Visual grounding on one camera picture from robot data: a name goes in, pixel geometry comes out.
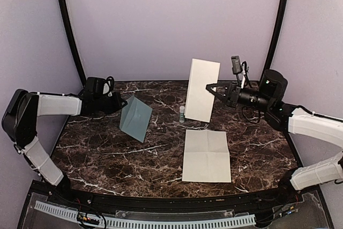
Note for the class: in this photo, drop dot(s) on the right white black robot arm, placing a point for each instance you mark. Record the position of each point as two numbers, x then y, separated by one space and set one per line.
293 119

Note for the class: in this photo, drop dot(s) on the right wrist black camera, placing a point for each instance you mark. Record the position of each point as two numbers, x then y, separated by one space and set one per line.
236 65

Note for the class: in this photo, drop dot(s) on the grey creased paper sheet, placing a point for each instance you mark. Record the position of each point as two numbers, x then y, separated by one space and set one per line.
206 157

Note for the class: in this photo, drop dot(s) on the beige ornate letter paper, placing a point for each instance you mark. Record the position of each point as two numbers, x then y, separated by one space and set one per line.
199 101

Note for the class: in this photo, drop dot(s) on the white slotted cable duct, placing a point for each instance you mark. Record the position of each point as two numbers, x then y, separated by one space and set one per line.
130 219

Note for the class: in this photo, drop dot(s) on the teal paper envelope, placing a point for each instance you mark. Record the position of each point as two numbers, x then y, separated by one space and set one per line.
135 118

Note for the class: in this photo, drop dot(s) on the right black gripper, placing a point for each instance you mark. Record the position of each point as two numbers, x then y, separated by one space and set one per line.
232 102

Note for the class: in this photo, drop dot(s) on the white green glue stick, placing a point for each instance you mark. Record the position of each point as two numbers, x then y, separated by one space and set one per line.
181 114

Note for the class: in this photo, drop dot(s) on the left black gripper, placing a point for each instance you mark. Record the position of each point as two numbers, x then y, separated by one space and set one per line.
118 103

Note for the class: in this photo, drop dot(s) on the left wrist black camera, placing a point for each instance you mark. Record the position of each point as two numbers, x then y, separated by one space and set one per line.
108 86

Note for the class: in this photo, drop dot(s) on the wrist black camera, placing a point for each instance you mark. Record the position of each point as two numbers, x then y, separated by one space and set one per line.
236 65
108 86

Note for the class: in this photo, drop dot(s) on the black front rail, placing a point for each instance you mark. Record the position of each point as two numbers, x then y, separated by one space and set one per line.
261 201

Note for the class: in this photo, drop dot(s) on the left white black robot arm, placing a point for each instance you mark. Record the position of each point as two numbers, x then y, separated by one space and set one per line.
20 120

